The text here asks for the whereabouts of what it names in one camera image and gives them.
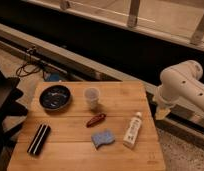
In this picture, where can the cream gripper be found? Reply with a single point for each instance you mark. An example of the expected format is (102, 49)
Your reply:
(161, 112)

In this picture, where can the dark blue ceramic bowl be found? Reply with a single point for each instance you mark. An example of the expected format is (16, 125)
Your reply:
(55, 97)

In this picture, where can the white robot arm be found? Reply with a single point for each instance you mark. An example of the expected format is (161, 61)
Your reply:
(180, 80)

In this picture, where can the white tube bottle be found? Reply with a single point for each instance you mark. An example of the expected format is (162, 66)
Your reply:
(132, 130)

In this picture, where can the blue sponge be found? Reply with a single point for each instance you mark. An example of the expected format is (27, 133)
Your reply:
(105, 137)

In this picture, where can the clear plastic cup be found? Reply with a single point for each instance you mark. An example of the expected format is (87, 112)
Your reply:
(91, 95)

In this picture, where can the metal railing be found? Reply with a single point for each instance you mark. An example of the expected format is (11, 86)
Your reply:
(183, 19)

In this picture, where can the blue object on floor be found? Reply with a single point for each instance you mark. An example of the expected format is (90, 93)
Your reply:
(53, 77)

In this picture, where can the black white striped box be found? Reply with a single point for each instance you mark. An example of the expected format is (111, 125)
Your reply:
(39, 139)

